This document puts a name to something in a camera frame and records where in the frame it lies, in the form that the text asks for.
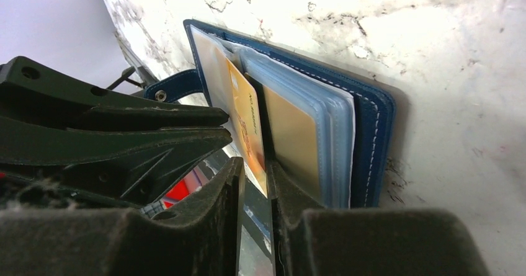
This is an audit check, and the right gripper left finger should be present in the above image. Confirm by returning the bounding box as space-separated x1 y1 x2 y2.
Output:
1 157 245 275

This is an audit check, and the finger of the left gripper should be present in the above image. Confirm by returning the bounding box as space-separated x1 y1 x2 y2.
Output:
1 117 232 207
1 56 228 131

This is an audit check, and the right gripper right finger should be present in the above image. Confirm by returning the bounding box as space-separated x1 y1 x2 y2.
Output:
267 161 489 275

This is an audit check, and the navy blue card holder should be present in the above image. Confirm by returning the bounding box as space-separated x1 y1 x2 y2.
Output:
145 20 396 208

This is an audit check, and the gold card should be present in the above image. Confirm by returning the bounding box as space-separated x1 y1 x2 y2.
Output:
214 48 268 197

